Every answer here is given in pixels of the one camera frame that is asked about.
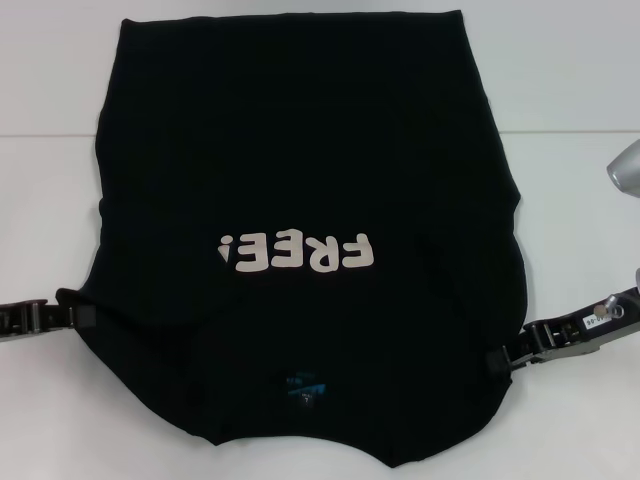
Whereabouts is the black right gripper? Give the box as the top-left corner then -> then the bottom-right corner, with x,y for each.
487,289 -> 640,384

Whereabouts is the silver metal connector plug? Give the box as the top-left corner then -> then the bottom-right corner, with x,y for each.
597,294 -> 627,321

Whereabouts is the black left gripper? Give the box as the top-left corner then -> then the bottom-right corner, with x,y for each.
0,298 -> 99,344

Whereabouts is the black shirt with FREE print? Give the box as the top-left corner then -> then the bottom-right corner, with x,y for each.
54,18 -> 526,455

